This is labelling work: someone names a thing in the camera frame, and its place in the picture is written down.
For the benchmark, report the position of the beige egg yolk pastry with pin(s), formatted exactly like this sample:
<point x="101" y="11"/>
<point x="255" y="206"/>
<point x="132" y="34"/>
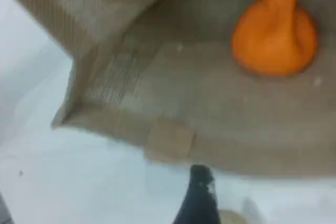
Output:
<point x="232" y="217"/>

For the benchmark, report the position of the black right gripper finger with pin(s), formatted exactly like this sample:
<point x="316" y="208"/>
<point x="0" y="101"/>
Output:
<point x="199" y="203"/>

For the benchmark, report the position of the orange mandarin fruit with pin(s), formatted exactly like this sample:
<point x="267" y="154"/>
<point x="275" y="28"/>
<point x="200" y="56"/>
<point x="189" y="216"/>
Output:
<point x="273" y="40"/>

